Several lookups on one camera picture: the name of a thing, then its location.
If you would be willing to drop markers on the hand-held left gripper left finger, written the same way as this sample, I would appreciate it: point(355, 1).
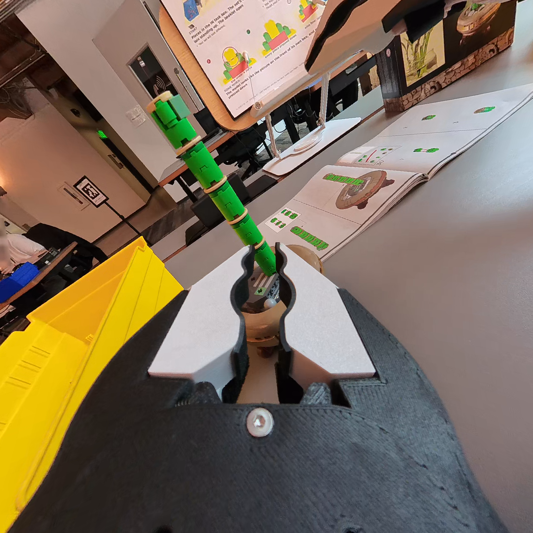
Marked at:
point(200, 329)

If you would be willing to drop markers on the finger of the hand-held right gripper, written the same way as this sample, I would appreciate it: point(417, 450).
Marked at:
point(354, 50)

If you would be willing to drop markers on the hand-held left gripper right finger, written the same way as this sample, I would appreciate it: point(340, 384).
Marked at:
point(329, 329)

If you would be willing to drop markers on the brick bamboo plant model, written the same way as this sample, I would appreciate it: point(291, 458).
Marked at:
point(204, 170)

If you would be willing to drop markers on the grey desk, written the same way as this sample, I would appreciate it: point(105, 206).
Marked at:
point(416, 291)

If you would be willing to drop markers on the dark brick set box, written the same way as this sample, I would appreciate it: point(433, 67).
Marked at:
point(474, 54)

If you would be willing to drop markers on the white sign board stand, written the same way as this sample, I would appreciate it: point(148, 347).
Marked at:
point(316, 137)

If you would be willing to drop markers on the printed instruction sheet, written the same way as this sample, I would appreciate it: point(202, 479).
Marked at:
point(258, 62)

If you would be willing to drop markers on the yellow plastic storage bin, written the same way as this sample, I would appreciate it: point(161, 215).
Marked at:
point(104, 300)

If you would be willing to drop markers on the open building instruction booklet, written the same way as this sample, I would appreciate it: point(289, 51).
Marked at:
point(416, 137)

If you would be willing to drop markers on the black office chair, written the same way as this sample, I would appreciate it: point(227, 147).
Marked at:
point(245, 143)

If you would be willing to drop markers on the wooden background table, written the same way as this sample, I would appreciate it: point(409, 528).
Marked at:
point(50, 266)

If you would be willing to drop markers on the black white tag sign stand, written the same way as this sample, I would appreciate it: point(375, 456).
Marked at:
point(90, 190)

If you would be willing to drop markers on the blue plastic bin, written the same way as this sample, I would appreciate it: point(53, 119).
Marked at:
point(21, 279)

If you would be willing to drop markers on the white door with window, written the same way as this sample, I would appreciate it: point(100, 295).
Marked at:
point(120, 58)

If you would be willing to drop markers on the white paper wall notice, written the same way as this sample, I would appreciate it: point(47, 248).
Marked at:
point(135, 115)

